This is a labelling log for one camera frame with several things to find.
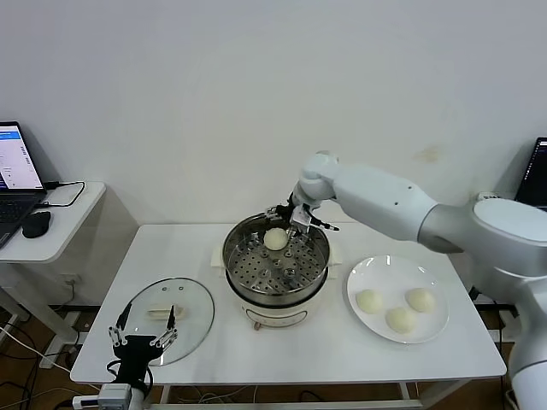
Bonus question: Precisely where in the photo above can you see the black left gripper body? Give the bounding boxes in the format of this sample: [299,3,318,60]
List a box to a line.
[111,335,157,384]

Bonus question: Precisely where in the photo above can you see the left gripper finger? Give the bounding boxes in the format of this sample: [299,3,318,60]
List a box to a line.
[150,303,179,349]
[108,303,130,347]

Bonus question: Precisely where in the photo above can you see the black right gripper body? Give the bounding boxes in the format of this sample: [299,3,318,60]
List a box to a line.
[285,192,320,215]

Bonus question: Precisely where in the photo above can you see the white steamed baozi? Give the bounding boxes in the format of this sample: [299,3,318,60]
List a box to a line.
[404,287,437,313]
[356,289,385,315]
[262,227,288,252]
[385,306,418,334]

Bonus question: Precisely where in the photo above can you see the round glass pot lid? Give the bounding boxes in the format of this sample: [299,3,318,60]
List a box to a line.
[118,277,215,367]

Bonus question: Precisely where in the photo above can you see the stainless steel steamer basket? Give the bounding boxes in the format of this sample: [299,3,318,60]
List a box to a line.
[212,212,343,302]

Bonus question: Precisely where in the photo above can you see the white electric cooker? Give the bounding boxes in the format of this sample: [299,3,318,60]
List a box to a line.
[226,272,330,332]

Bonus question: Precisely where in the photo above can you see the round white plate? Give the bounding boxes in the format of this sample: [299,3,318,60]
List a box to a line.
[346,255,451,345]

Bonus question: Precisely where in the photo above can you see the white side table with mouse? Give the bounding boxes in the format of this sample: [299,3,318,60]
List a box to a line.
[0,181,141,358]

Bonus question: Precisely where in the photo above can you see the black computer mouse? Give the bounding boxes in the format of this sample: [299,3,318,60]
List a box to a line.
[21,210,52,239]

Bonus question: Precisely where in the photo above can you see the laptop with white screen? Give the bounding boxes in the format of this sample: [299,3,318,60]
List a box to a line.
[0,120,48,251]

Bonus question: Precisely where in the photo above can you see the white power strip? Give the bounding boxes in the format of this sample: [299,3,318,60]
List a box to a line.
[477,190,516,202]

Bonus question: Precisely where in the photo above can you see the laptop with dark screen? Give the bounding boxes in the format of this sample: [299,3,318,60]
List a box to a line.
[514,137,547,210]

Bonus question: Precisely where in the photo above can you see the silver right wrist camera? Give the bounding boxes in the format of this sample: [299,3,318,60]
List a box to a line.
[290,203,313,227]

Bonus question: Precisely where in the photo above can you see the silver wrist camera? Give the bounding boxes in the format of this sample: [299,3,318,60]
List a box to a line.
[290,203,313,227]
[71,383,132,410]

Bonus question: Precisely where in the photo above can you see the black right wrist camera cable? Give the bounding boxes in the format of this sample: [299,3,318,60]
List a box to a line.
[309,215,341,234]

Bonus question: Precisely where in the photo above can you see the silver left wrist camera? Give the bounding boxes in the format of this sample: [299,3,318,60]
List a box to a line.
[71,383,132,410]

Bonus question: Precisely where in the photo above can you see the black laptop power cable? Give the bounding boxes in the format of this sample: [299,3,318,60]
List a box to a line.
[36,181,86,210]

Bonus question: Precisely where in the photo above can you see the white table leg frame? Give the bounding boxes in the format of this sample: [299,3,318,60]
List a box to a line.
[144,378,467,410]

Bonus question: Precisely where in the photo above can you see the black power adapter cable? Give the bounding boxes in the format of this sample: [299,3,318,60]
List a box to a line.
[468,272,488,302]

